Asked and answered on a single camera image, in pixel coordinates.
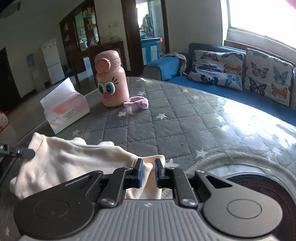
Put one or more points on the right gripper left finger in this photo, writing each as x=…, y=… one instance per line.
x=113, y=186

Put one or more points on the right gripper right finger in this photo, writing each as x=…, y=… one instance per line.
x=176, y=180

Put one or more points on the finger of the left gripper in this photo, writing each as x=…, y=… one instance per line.
x=7, y=150

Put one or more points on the cream white sweater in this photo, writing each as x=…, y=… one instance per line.
x=58, y=160

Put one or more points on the round black stove plate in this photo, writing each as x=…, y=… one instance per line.
x=245, y=196

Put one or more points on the white tissue box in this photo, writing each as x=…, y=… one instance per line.
x=63, y=106

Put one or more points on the white refrigerator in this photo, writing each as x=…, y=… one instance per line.
x=52, y=61

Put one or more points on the blue sofa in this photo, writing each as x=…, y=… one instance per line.
x=175, y=67

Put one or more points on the pink cartoon water bottle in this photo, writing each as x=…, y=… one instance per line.
x=111, y=78

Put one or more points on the butterfly cushion left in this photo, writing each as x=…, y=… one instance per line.
x=217, y=68

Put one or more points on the butterfly cushion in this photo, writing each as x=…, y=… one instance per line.
x=268, y=76
x=217, y=68

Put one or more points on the blue plastic cabinet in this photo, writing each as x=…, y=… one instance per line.
x=150, y=49

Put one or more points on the dark wooden cabinet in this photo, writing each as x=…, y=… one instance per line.
x=81, y=39

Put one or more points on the butterfly cushion right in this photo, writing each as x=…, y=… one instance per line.
x=268, y=76

